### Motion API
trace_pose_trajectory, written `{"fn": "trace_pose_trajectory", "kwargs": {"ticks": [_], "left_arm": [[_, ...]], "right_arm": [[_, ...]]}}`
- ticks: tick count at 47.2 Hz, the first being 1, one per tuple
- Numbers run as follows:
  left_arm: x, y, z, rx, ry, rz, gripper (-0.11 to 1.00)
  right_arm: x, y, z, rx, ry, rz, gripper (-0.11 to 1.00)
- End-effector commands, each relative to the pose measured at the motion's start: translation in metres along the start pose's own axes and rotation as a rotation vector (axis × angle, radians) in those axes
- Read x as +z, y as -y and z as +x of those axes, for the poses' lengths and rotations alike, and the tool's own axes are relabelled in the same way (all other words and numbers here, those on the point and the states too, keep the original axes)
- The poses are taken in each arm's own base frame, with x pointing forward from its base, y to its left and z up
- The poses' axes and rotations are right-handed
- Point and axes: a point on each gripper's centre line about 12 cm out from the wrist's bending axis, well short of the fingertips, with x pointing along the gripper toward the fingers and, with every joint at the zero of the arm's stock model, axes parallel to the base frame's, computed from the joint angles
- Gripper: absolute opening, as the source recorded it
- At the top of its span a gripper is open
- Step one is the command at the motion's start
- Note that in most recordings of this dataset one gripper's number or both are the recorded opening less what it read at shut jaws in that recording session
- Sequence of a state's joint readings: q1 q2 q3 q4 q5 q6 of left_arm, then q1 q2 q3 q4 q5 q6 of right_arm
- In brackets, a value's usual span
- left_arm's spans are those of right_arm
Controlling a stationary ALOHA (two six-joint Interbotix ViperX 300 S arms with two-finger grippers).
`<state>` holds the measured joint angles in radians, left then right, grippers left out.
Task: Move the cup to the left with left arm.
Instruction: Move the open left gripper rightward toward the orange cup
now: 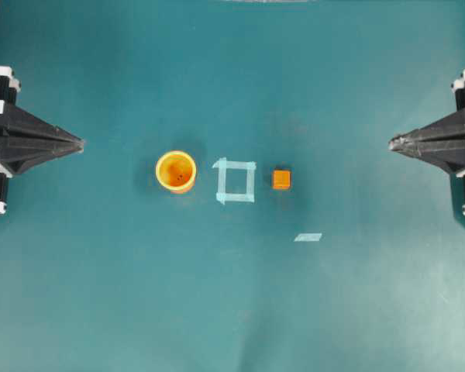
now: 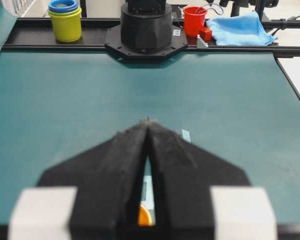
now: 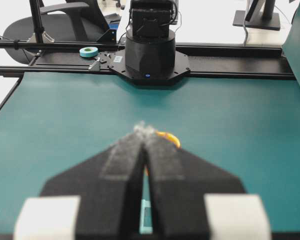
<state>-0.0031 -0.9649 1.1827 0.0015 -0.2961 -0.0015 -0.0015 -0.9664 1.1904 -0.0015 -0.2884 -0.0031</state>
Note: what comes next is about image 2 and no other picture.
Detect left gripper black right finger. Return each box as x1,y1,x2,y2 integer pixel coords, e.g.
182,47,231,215
147,120,278,240

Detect orange plastic cup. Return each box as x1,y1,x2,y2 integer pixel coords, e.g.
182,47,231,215
137,204,153,227

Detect red plastic cup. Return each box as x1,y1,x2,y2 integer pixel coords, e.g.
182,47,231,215
183,6,207,38

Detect blue cloth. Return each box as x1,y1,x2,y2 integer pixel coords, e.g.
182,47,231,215
206,11,278,46

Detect small red block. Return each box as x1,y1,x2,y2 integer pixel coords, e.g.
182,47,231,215
199,27,212,42

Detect black aluminium frame rail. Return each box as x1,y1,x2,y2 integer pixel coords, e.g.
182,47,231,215
2,18,300,58

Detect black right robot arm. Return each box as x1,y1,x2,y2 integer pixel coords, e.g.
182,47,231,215
105,0,188,61

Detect blue cable loop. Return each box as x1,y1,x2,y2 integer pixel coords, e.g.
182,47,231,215
194,2,225,16

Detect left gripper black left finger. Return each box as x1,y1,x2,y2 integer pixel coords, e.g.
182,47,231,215
8,120,149,240

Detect stacked yellow-green plastic cups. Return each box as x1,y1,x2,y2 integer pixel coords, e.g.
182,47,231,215
48,0,82,43

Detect teal tape strip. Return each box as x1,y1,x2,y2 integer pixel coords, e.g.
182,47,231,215
182,129,191,143

